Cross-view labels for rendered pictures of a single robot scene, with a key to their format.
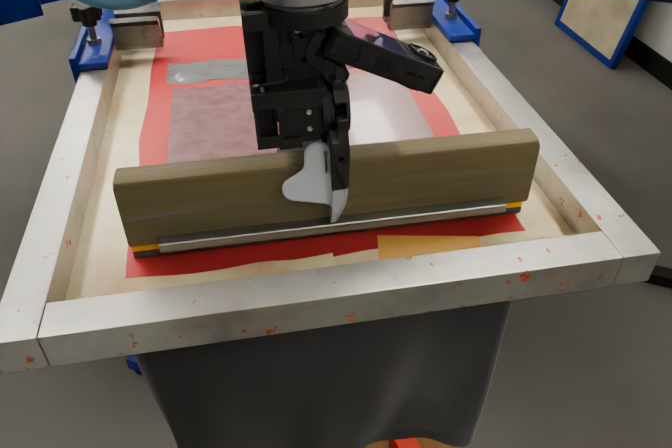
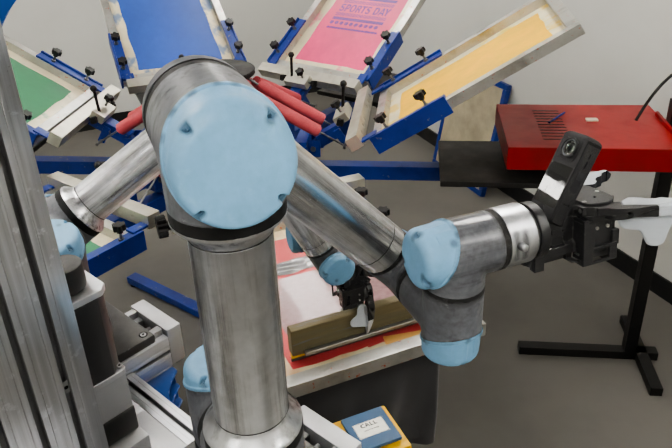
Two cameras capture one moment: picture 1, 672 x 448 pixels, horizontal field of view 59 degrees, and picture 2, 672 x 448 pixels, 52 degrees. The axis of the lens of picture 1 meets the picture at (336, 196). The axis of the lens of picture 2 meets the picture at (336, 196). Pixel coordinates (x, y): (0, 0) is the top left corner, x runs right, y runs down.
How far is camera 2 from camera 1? 1.20 m
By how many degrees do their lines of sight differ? 15
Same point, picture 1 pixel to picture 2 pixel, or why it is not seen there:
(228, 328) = (344, 376)
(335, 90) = (367, 286)
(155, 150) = not seen: hidden behind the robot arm
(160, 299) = (319, 370)
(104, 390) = not seen: outside the picture
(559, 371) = (481, 422)
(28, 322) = not seen: hidden behind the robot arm
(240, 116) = (299, 294)
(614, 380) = (516, 421)
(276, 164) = (345, 314)
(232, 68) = (281, 269)
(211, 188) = (324, 327)
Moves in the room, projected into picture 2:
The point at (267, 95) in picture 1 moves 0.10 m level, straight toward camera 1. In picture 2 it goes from (347, 291) to (363, 315)
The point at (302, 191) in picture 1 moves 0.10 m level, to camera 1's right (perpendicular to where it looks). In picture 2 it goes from (357, 323) to (396, 316)
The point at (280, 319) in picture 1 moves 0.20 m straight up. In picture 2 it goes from (361, 370) to (359, 301)
